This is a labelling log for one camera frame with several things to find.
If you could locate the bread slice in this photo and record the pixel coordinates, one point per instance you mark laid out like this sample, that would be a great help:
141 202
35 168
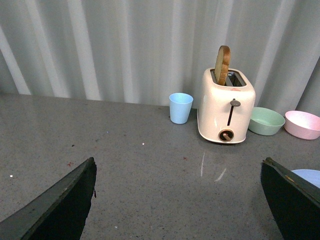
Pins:
222 64

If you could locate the grey curtain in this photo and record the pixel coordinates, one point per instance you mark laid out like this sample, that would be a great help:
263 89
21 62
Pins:
141 51

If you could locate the pink bowl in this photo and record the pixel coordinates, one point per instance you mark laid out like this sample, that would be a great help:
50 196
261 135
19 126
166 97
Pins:
302 124

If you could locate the cream toaster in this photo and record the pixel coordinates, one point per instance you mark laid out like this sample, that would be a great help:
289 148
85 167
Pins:
224 112

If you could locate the light blue plate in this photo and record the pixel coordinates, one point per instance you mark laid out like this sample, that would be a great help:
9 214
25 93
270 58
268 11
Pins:
310 175

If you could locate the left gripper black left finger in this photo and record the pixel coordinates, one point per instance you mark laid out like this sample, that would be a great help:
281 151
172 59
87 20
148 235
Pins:
59 213

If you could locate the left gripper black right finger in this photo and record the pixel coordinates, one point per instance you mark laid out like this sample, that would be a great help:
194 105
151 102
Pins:
294 202

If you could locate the green bowl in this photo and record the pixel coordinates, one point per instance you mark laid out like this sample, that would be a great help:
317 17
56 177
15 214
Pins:
265 122

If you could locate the light blue cup behind toaster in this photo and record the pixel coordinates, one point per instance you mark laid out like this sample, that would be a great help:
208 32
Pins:
180 106

